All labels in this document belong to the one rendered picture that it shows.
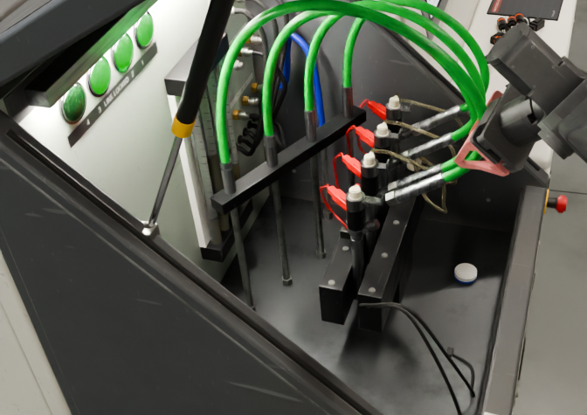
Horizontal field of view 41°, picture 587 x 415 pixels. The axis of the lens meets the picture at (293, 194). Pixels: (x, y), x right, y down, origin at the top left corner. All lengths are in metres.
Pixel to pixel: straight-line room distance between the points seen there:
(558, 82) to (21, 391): 0.81
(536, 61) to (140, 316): 0.51
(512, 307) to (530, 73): 0.47
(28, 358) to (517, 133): 0.68
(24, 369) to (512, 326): 0.69
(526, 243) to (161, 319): 0.67
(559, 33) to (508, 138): 0.92
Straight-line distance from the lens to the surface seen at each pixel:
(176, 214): 1.25
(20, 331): 1.07
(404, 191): 1.11
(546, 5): 1.99
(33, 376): 1.15
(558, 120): 0.84
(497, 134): 0.97
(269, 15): 1.02
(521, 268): 1.31
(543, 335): 2.49
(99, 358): 1.03
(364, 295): 1.21
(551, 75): 0.89
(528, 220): 1.40
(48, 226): 0.88
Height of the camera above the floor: 1.86
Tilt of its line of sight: 39 degrees down
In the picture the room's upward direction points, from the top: 6 degrees counter-clockwise
